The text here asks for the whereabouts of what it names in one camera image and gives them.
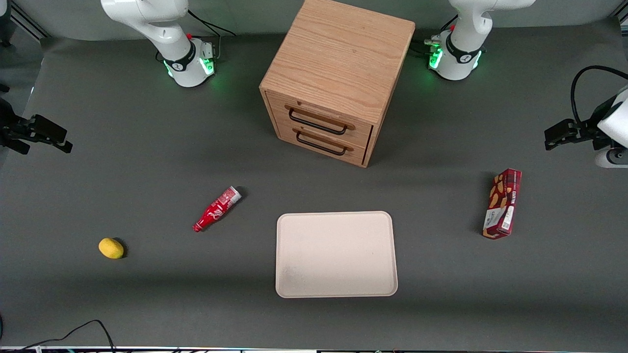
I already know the red cookie box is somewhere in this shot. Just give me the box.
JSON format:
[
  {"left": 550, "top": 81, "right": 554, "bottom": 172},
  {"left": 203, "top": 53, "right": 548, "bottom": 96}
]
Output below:
[{"left": 482, "top": 168, "right": 523, "bottom": 240}]

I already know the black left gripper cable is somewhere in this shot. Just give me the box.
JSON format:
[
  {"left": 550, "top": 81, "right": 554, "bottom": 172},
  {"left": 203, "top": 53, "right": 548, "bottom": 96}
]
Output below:
[{"left": 570, "top": 65, "right": 628, "bottom": 124}]

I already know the red cola bottle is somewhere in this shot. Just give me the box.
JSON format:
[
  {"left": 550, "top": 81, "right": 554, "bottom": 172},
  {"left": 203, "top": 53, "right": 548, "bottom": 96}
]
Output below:
[{"left": 192, "top": 186, "right": 243, "bottom": 233}]

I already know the black right arm base cable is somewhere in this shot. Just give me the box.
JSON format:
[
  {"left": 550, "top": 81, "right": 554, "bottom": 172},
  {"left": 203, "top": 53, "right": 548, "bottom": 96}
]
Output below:
[{"left": 187, "top": 9, "right": 236, "bottom": 38}]

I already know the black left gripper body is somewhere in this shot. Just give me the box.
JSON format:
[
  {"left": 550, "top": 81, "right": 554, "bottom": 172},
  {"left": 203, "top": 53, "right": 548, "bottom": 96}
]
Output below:
[{"left": 576, "top": 96, "right": 620, "bottom": 151}]

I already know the yellow lemon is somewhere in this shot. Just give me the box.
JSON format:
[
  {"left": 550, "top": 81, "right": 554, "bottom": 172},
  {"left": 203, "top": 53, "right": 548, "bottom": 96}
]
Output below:
[{"left": 98, "top": 237, "right": 125, "bottom": 260}]

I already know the black left arm base cable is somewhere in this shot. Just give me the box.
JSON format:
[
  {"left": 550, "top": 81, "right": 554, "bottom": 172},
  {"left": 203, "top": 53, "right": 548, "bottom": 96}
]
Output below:
[{"left": 411, "top": 15, "right": 460, "bottom": 55}]

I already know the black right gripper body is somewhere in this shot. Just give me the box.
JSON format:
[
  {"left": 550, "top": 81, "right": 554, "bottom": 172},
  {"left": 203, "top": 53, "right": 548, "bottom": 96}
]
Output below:
[{"left": 0, "top": 98, "right": 36, "bottom": 155}]

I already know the aluminium frame rail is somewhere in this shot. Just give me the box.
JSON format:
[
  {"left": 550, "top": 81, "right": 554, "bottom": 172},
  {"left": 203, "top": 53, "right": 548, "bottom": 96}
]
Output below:
[{"left": 9, "top": 0, "right": 51, "bottom": 41}]

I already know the wooden drawer front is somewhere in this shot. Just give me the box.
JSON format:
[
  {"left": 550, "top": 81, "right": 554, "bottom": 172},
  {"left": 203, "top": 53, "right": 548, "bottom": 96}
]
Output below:
[
  {"left": 277, "top": 122, "right": 369, "bottom": 165},
  {"left": 265, "top": 91, "right": 374, "bottom": 148}
]

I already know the black looped table cable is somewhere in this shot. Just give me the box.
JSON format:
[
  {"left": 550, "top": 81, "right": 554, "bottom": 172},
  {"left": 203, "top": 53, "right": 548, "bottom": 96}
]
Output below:
[{"left": 0, "top": 319, "right": 116, "bottom": 353}]

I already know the black arm base cable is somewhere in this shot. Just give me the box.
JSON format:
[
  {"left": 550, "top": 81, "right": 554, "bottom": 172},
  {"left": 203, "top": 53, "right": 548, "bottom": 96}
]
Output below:
[
  {"left": 411, "top": 15, "right": 460, "bottom": 55},
  {"left": 187, "top": 9, "right": 236, "bottom": 38}
]

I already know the black drawer handle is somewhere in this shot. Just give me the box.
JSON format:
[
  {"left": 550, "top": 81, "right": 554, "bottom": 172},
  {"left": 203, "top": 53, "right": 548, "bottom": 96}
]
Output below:
[
  {"left": 288, "top": 108, "right": 349, "bottom": 136},
  {"left": 295, "top": 131, "right": 347, "bottom": 157}
]

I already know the beige rectangular tray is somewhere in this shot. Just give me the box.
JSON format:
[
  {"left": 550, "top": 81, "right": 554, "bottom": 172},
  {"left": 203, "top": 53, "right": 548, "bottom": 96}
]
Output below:
[{"left": 275, "top": 211, "right": 399, "bottom": 299}]

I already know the wooden drawer cabinet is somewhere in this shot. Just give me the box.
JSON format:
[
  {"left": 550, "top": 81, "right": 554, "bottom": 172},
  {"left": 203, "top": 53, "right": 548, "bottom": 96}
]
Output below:
[{"left": 259, "top": 0, "right": 417, "bottom": 169}]

